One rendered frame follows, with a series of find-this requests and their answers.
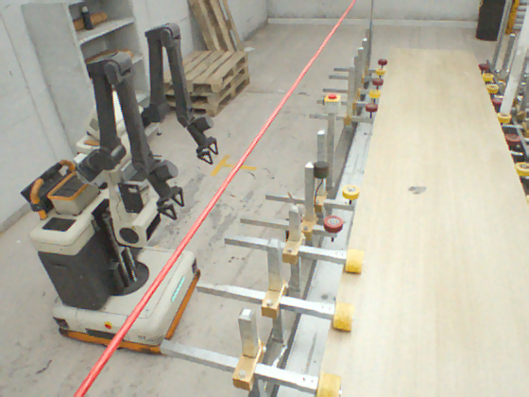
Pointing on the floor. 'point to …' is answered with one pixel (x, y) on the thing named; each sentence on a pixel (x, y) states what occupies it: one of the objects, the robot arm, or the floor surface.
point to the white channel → (517, 65)
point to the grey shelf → (120, 26)
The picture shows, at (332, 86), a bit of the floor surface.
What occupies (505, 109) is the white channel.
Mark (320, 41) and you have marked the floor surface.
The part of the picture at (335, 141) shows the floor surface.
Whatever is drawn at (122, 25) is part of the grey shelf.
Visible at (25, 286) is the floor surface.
